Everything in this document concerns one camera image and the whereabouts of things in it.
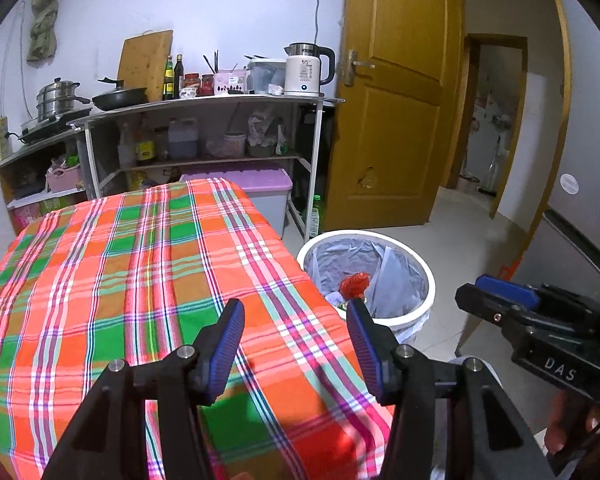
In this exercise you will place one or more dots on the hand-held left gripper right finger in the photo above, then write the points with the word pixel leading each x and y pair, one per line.
pixel 367 355

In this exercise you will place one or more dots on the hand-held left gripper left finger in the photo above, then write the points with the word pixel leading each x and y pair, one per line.
pixel 225 355

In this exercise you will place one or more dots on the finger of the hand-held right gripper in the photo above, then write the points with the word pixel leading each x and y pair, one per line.
pixel 480 305
pixel 510 290

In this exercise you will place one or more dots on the white round trash bin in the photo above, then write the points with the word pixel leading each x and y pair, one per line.
pixel 427 270

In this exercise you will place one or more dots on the red plastic bag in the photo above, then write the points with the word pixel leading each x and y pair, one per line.
pixel 355 285

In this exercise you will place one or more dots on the white trash bin with bag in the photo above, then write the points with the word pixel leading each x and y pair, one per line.
pixel 400 280

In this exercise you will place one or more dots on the person's right hand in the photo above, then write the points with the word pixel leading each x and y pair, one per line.
pixel 556 425

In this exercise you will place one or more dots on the plaid tablecloth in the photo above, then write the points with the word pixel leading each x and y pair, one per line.
pixel 105 285

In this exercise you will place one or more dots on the green plastic bottle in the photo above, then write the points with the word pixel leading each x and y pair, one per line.
pixel 316 217

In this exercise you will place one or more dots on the purple lidded storage box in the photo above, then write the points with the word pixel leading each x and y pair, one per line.
pixel 260 185

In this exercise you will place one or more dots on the yellow wooden door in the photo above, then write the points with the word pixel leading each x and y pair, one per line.
pixel 395 135

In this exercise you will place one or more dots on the pink plastic bucket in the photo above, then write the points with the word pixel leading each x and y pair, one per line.
pixel 235 144

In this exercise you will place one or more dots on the brown liquid jug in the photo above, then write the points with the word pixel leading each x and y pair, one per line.
pixel 182 140

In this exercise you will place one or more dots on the yellow label bottle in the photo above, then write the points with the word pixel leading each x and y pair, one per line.
pixel 145 147

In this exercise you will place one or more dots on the crumpled plastic bags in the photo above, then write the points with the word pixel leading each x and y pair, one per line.
pixel 265 132

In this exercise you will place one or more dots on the white plastic bottle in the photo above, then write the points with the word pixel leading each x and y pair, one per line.
pixel 126 147

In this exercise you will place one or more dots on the pink plastic basket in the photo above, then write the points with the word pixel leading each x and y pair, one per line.
pixel 64 179

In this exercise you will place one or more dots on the metal kitchen shelf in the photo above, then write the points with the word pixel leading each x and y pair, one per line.
pixel 205 104

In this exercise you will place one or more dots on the white tissue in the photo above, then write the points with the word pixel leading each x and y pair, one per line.
pixel 276 90

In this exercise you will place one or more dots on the red sauce jar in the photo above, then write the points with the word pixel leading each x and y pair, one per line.
pixel 192 81
pixel 208 85

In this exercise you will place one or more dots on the pink utensil holder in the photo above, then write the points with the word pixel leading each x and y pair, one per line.
pixel 230 82

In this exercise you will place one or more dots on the black frying pan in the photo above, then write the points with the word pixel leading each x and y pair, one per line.
pixel 120 100

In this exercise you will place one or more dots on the clear plastic container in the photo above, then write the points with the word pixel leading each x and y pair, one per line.
pixel 266 77

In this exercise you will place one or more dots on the green oil bottle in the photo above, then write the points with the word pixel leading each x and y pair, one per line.
pixel 168 80

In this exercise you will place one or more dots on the dark sauce bottle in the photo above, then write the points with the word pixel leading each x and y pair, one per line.
pixel 179 75

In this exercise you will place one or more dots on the wooden side shelf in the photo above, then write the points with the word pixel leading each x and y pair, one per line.
pixel 25 152

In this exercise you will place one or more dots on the white electric kettle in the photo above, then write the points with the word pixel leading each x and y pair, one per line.
pixel 302 75

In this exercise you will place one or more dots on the black induction cooker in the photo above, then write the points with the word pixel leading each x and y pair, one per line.
pixel 45 127

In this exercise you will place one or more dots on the dark chopsticks bundle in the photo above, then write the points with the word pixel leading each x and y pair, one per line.
pixel 212 62

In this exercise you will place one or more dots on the wooden cutting board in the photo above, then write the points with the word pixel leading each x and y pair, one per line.
pixel 145 65

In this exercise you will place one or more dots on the steel steamer pot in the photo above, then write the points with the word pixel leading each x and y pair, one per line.
pixel 55 102

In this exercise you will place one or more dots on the yellowed power strip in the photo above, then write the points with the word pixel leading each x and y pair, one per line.
pixel 2 137

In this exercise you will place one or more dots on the green hanging cloth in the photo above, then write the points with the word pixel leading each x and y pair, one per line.
pixel 44 15

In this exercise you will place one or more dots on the round white wall sticker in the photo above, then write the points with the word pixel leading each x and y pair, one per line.
pixel 569 182

